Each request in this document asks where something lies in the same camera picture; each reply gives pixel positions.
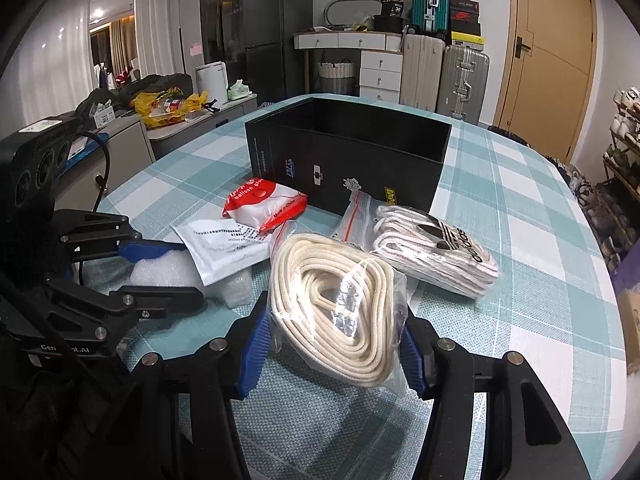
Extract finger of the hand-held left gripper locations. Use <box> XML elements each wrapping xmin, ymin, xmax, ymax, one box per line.
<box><xmin>42</xmin><ymin>280</ymin><xmax>206</xmax><ymax>356</ymax></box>
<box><xmin>47</xmin><ymin>210</ymin><xmax>188</xmax><ymax>273</ymax></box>

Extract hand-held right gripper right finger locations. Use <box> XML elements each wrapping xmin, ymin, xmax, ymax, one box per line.
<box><xmin>397</xmin><ymin>310</ymin><xmax>591</xmax><ymax>480</ymax></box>

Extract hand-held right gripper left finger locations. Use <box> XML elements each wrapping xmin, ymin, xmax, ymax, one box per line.
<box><xmin>125</xmin><ymin>290</ymin><xmax>273</xmax><ymax>480</ymax></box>

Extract white bubble wrap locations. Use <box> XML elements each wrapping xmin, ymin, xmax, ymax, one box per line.
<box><xmin>131</xmin><ymin>255</ymin><xmax>257</xmax><ymax>310</ymax></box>

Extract white printed plastic packet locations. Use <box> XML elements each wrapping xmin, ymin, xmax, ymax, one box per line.
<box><xmin>171</xmin><ymin>217</ymin><xmax>273</xmax><ymax>287</ymax></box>

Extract bagged cream rope coil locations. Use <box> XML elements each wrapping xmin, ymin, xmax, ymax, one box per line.
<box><xmin>269</xmin><ymin>220</ymin><xmax>416</xmax><ymax>403</ymax></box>

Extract bagged white laces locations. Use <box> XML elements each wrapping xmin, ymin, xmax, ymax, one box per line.
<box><xmin>332</xmin><ymin>191</ymin><xmax>501</xmax><ymax>301</ymax></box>

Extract red and white packet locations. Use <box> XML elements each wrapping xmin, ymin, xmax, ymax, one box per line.
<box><xmin>221</xmin><ymin>177</ymin><xmax>308</xmax><ymax>235</ymax></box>

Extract black cardboard box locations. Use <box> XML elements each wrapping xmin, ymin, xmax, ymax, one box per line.
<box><xmin>244</xmin><ymin>97</ymin><xmax>453</xmax><ymax>221</ymax></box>

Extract light grey drawer cabinet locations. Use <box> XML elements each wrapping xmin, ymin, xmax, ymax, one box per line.
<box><xmin>60</xmin><ymin>114</ymin><xmax>156</xmax><ymax>216</ymax></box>

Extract grey side cabinet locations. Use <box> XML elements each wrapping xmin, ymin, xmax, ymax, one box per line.
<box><xmin>147</xmin><ymin>92</ymin><xmax>258</xmax><ymax>160</ymax></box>

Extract yellow plastic bag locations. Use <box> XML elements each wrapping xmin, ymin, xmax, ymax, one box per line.
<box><xmin>132</xmin><ymin>87</ymin><xmax>210</xmax><ymax>128</ymax></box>

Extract teal checked tablecloth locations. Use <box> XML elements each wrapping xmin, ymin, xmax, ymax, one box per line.
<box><xmin>95</xmin><ymin>94</ymin><xmax>628</xmax><ymax>480</ymax></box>

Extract beige curtain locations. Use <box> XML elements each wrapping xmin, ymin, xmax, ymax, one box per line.
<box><xmin>109</xmin><ymin>17</ymin><xmax>137</xmax><ymax>73</ymax></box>

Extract dark cloth pile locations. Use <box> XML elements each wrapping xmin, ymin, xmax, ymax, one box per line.
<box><xmin>75</xmin><ymin>74</ymin><xmax>193</xmax><ymax>116</ymax></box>

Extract white floor appliance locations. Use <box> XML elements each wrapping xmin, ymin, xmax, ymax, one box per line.
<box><xmin>195</xmin><ymin>61</ymin><xmax>228</xmax><ymax>106</ymax></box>

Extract green white tissue pack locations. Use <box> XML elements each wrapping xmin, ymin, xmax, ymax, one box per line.
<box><xmin>227</xmin><ymin>79</ymin><xmax>258</xmax><ymax>101</ymax></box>

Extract white curtain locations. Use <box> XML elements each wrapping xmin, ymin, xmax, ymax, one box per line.
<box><xmin>135</xmin><ymin>0</ymin><xmax>186</xmax><ymax>78</ymax></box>

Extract open cardboard box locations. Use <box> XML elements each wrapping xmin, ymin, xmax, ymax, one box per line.
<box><xmin>618</xmin><ymin>291</ymin><xmax>640</xmax><ymax>356</ymax></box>

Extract purple bag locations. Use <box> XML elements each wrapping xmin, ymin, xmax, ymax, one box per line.
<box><xmin>612</xmin><ymin>267</ymin><xmax>640</xmax><ymax>311</ymax></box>

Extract dark glass cabinet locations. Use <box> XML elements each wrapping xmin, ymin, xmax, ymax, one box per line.
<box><xmin>199</xmin><ymin>0</ymin><xmax>247</xmax><ymax>96</ymax></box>

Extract woven laundry basket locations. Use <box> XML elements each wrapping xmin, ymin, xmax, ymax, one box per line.
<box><xmin>318</xmin><ymin>58</ymin><xmax>357</xmax><ymax>95</ymax></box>

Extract dark grey fridge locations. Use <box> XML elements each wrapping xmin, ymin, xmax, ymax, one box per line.
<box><xmin>242</xmin><ymin>0</ymin><xmax>313</xmax><ymax>106</ymax></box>

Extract wooden shoe rack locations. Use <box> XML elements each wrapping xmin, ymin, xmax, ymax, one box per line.
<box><xmin>602</xmin><ymin>87</ymin><xmax>640</xmax><ymax>261</ymax></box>

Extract silver suitcase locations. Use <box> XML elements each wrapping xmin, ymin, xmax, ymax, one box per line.
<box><xmin>436</xmin><ymin>44</ymin><xmax>491</xmax><ymax>125</ymax></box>

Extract beige suitcase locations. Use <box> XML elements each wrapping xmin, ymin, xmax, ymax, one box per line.
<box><xmin>399</xmin><ymin>32</ymin><xmax>446</xmax><ymax>111</ymax></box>

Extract white drawer desk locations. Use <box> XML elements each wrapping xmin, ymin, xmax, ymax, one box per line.
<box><xmin>293</xmin><ymin>31</ymin><xmax>404</xmax><ymax>103</ymax></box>

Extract oval grey framed mirror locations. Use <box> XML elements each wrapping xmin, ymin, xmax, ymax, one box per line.
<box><xmin>324</xmin><ymin>0</ymin><xmax>381</xmax><ymax>28</ymax></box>

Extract group of assorted shoes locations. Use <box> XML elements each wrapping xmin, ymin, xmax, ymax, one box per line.
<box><xmin>545</xmin><ymin>87</ymin><xmax>640</xmax><ymax>266</ymax></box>

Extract black tub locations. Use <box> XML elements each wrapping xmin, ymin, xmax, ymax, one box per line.
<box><xmin>374</xmin><ymin>14</ymin><xmax>405</xmax><ymax>35</ymax></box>

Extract wooden door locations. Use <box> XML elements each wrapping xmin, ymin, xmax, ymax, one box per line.
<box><xmin>492</xmin><ymin>0</ymin><xmax>598</xmax><ymax>163</ymax></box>

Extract teal suitcase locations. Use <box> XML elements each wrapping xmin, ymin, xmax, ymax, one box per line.
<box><xmin>411</xmin><ymin>0</ymin><xmax>452</xmax><ymax>36</ymax></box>

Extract black cable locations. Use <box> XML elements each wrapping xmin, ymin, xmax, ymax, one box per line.
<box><xmin>75</xmin><ymin>131</ymin><xmax>112</xmax><ymax>213</ymax></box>

